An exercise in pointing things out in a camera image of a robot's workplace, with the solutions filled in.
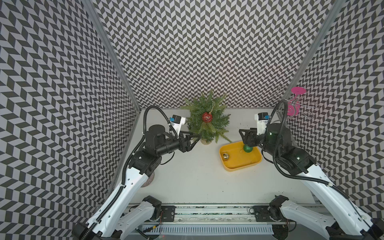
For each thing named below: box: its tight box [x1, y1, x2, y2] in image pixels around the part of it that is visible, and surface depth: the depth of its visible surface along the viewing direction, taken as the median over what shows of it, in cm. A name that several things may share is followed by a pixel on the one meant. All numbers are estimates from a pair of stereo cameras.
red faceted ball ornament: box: [202, 112, 213, 123], surface depth 73 cm
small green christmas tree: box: [180, 89, 232, 146], surface depth 81 cm
